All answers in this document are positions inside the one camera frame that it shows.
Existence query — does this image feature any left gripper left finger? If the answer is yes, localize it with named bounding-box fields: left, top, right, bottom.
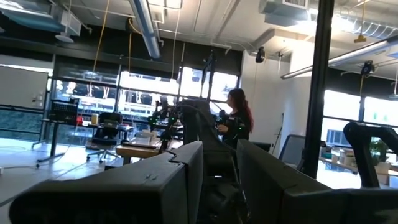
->
left=8, top=140, right=205, bottom=224

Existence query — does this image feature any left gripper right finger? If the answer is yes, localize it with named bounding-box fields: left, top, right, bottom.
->
left=236, top=138, right=398, bottom=224

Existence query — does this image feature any wooden table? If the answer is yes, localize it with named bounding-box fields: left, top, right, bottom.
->
left=115, top=138, right=184, bottom=166

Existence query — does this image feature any blue-grey chair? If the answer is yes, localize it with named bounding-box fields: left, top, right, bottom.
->
left=277, top=134, right=307, bottom=171

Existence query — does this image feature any black office chair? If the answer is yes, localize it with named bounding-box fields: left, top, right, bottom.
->
left=86, top=111, right=124, bottom=164

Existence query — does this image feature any black desk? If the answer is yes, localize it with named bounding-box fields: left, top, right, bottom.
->
left=30, top=118, right=135, bottom=169

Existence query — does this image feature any person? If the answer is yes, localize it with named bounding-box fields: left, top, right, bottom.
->
left=216, top=88, right=255, bottom=151

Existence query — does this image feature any green potted plant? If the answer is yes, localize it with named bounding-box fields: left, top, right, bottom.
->
left=369, top=139, right=390, bottom=164

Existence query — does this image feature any black equipment box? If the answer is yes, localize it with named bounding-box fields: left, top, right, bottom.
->
left=49, top=100, right=79, bottom=126

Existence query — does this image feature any long ceiling lamp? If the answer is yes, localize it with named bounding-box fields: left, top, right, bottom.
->
left=280, top=35, right=398, bottom=80

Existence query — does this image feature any round ceiling disc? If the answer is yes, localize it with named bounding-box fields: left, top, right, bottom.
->
left=55, top=32, right=75, bottom=44

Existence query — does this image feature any grey ceiling pipe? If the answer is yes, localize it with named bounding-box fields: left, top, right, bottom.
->
left=127, top=0, right=162, bottom=60

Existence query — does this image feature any yellow hanging plug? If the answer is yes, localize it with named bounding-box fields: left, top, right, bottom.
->
left=353, top=0, right=368, bottom=44

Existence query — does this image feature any grey ceiling air unit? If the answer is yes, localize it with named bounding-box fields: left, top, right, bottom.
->
left=259, top=0, right=312, bottom=27

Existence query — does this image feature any yellow hanging cable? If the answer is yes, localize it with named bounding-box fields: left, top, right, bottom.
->
left=126, top=18, right=144, bottom=74
left=88, top=0, right=111, bottom=94

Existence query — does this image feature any white wall board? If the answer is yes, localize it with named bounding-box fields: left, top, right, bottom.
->
left=0, top=64, right=50, bottom=110

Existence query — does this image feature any black ceiling cord reel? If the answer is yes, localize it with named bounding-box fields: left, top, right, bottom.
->
left=360, top=60, right=376, bottom=76
left=255, top=45, right=266, bottom=64

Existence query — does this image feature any blue-grey ceiling duct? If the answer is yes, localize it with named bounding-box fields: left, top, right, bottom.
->
left=0, top=0, right=82, bottom=37

